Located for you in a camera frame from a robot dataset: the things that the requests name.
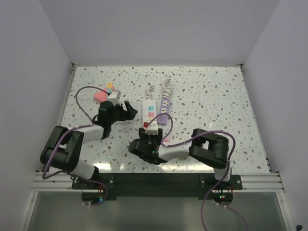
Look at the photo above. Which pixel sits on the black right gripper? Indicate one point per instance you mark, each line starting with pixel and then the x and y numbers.
pixel 144 136

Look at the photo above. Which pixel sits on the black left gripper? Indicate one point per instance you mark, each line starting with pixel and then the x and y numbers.
pixel 125 115

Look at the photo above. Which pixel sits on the white multicolour power strip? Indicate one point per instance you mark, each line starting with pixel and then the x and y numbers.
pixel 148 110

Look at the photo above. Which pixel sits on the purple power strip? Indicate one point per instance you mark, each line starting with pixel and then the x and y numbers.
pixel 164 109

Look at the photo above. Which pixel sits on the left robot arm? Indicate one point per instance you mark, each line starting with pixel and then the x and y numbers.
pixel 61 153

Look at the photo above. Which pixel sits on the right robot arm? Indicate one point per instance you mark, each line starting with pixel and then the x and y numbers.
pixel 208 147

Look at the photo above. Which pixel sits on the pink triangular power strip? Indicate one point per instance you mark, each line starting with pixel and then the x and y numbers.
pixel 101 96

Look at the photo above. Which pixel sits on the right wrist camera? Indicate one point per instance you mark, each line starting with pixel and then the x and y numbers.
pixel 152 129

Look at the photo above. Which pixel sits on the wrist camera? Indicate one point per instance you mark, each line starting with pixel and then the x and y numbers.
pixel 152 129
pixel 114 97

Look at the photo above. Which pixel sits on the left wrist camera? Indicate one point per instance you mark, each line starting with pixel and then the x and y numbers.
pixel 114 97

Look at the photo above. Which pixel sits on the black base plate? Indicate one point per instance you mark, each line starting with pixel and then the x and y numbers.
pixel 147 185

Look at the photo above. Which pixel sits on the aluminium frame rail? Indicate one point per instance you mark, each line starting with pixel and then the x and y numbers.
pixel 261 182

